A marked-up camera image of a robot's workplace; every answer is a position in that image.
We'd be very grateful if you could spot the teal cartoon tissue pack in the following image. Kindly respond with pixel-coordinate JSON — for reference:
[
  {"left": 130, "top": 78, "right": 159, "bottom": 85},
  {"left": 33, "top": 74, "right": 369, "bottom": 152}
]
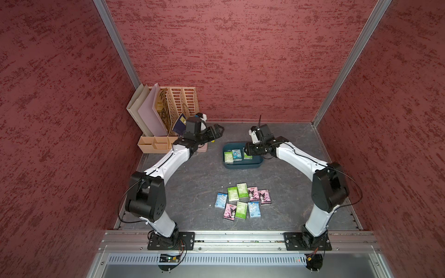
[{"left": 231, "top": 149, "right": 243, "bottom": 162}]

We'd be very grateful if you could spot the blue tissue pack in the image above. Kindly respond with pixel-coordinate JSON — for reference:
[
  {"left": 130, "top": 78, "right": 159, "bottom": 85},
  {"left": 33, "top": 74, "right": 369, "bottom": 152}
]
[
  {"left": 248, "top": 202, "right": 261, "bottom": 218},
  {"left": 214, "top": 193, "right": 228, "bottom": 209}
]

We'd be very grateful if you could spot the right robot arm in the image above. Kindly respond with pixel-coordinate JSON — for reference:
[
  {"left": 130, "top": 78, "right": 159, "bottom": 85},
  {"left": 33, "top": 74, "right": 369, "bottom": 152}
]
[{"left": 246, "top": 137, "right": 350, "bottom": 238}]

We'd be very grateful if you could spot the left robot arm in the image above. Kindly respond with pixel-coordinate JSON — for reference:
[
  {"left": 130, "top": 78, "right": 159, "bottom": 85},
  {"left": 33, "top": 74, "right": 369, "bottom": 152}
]
[{"left": 121, "top": 118, "right": 224, "bottom": 244}]

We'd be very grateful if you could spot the teal storage box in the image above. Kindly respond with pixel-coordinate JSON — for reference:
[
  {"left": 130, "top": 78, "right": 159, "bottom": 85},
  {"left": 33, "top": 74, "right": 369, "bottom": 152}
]
[{"left": 222, "top": 142, "right": 264, "bottom": 170}]

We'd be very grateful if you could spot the pink eraser case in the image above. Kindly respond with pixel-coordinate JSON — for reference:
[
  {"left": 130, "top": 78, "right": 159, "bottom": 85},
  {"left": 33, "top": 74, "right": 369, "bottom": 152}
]
[{"left": 198, "top": 143, "right": 208, "bottom": 152}]

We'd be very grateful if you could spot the dark blue notebook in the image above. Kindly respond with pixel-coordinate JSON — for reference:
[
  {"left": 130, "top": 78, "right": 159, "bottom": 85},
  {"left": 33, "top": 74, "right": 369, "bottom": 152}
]
[{"left": 172, "top": 114, "right": 187, "bottom": 137}]

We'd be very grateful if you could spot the beige desk file organizer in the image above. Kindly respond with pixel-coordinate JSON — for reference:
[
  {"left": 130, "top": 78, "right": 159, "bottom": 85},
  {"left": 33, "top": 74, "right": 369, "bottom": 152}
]
[{"left": 135, "top": 84, "right": 199, "bottom": 154}]

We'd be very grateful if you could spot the pink folder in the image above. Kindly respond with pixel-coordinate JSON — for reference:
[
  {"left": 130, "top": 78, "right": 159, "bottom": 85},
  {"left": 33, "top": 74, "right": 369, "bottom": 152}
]
[{"left": 139, "top": 83, "right": 168, "bottom": 137}]

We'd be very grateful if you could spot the gold patterned book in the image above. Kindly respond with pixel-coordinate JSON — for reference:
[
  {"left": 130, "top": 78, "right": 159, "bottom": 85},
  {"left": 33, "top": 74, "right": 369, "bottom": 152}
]
[{"left": 155, "top": 88, "right": 171, "bottom": 133}]

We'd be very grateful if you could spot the pink Kuromi pack right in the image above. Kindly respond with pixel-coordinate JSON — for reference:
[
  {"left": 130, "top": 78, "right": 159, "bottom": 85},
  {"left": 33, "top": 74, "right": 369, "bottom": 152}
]
[{"left": 258, "top": 190, "right": 272, "bottom": 205}]

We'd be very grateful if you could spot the pink Kuromi tissue pack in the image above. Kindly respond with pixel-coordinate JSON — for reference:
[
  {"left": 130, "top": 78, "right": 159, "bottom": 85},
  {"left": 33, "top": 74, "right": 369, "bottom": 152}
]
[{"left": 248, "top": 186, "right": 260, "bottom": 202}]

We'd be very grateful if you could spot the blue tissue pack bottom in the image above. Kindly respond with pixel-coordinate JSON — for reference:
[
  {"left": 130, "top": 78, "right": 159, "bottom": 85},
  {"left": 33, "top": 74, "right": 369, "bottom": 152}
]
[{"left": 248, "top": 202, "right": 261, "bottom": 218}]

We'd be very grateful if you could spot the green tissue pack bottom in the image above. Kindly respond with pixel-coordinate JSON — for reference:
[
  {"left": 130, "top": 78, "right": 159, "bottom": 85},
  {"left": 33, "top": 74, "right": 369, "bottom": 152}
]
[{"left": 235, "top": 202, "right": 248, "bottom": 220}]

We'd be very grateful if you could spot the beige folder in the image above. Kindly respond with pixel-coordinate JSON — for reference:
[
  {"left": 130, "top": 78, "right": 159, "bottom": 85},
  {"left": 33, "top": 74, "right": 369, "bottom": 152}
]
[{"left": 126, "top": 83, "right": 153, "bottom": 137}]

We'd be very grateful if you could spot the pink Kuromi pack bottom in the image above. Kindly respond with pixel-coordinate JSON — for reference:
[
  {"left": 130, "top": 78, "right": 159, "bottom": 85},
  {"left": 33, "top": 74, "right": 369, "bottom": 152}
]
[{"left": 223, "top": 203, "right": 237, "bottom": 221}]

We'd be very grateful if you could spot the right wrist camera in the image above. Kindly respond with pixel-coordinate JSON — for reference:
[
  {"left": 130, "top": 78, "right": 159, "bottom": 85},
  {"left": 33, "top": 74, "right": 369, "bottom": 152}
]
[{"left": 249, "top": 125, "right": 275, "bottom": 144}]

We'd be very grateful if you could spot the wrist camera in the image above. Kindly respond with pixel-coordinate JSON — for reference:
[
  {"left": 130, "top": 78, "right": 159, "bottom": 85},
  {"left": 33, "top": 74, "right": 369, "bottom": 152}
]
[
  {"left": 249, "top": 125, "right": 275, "bottom": 144},
  {"left": 183, "top": 112, "right": 207, "bottom": 135}
]

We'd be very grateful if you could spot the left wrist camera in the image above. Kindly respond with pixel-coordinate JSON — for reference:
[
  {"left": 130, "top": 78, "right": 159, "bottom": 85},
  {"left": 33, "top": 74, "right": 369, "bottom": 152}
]
[{"left": 183, "top": 112, "right": 207, "bottom": 135}]

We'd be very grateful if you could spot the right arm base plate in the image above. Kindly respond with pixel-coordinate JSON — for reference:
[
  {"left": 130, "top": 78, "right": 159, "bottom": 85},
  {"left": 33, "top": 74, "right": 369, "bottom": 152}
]
[{"left": 283, "top": 232, "right": 332, "bottom": 251}]

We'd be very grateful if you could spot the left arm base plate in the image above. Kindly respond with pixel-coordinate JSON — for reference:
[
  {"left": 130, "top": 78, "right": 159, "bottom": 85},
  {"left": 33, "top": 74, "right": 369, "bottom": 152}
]
[{"left": 147, "top": 231, "right": 195, "bottom": 251}]

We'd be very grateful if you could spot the aluminium front rail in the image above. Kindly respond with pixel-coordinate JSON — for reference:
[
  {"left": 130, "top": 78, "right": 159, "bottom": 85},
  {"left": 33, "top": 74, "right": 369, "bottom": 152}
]
[{"left": 87, "top": 230, "right": 393, "bottom": 278}]

